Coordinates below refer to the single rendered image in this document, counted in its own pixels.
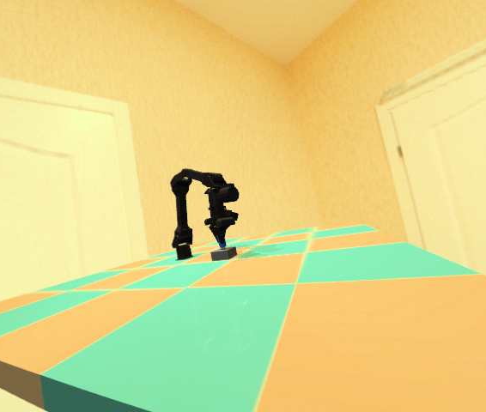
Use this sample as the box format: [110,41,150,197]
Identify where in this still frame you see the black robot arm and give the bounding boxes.
[170,168,240,261]

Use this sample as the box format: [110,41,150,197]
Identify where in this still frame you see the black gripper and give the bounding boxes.
[204,203,235,244]

